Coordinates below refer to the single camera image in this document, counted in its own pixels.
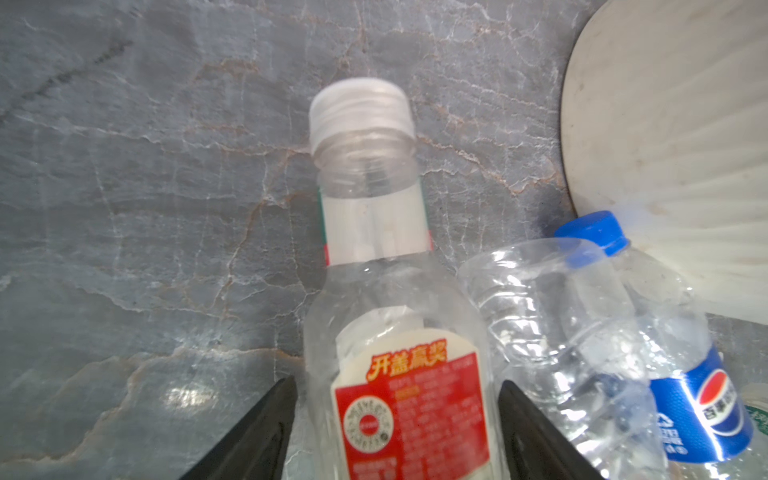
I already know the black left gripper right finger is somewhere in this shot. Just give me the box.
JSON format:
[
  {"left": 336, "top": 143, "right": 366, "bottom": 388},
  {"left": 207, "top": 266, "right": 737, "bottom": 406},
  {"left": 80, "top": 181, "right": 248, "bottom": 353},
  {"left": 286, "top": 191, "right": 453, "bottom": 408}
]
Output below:
[{"left": 498, "top": 380, "right": 602, "bottom": 480}]

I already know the red white label bottle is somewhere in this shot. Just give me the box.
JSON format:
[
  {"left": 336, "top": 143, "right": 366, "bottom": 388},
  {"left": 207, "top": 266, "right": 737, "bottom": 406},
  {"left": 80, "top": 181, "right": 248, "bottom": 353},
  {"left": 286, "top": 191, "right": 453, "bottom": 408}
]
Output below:
[{"left": 303, "top": 78, "right": 509, "bottom": 479}]

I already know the clear ribbed water bottle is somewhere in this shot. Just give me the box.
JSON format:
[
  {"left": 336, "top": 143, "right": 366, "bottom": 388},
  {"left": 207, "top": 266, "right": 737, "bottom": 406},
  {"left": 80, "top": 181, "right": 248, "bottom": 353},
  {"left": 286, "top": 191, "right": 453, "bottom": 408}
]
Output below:
[{"left": 457, "top": 238, "right": 668, "bottom": 479}]

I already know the clear bottle green cap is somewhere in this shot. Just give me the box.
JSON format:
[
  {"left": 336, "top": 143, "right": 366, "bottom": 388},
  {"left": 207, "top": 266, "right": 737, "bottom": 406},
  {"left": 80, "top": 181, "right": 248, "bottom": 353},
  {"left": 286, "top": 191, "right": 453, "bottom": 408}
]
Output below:
[{"left": 741, "top": 383, "right": 768, "bottom": 436}]

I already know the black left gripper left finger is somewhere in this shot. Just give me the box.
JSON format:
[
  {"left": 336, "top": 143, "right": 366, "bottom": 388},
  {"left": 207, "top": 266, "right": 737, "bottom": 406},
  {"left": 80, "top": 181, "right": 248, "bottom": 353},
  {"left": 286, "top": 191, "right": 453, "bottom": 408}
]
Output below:
[{"left": 181, "top": 376, "right": 298, "bottom": 480}]

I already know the cream plastic waste bin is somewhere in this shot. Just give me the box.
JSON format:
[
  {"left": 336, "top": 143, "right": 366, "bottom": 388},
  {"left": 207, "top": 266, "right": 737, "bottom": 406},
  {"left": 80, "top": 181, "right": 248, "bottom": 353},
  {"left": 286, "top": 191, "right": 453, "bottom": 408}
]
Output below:
[{"left": 560, "top": 1, "right": 767, "bottom": 324}]

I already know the Pepsi label bottle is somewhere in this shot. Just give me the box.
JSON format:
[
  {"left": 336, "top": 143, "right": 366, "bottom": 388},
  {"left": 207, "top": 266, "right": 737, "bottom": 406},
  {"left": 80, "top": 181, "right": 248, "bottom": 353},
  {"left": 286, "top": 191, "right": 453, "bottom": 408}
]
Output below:
[{"left": 555, "top": 211, "right": 767, "bottom": 479}]

